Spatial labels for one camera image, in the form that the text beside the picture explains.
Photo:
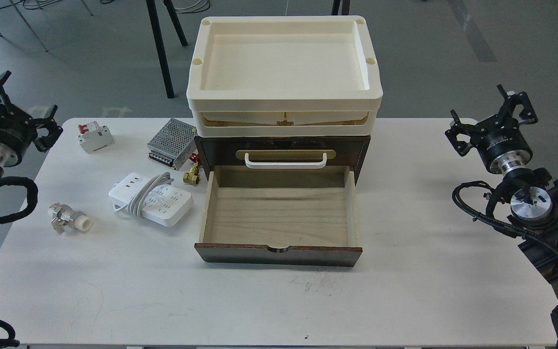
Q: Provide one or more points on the white circuit breaker red switch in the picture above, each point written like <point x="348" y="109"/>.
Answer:
<point x="94" y="137"/>

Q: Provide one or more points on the open wooden drawer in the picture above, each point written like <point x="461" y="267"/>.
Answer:
<point x="289" y="216"/>

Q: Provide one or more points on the brass valve red handle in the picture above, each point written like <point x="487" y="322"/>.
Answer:
<point x="192" y="176"/>

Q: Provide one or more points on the metal mesh power supply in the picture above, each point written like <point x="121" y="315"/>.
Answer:
<point x="173" y="144"/>

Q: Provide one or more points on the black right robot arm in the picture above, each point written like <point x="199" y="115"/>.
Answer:
<point x="525" y="203"/>

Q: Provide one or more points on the white drawer handle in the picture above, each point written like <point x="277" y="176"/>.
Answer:
<point x="285" y="165"/>

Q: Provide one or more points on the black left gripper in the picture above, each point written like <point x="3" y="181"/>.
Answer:
<point x="16" y="134"/>

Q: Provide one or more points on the white power strip with cable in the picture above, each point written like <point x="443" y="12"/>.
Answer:
<point x="151" y="197"/>

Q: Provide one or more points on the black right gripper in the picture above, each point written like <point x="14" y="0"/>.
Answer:
<point x="493" y="138"/>

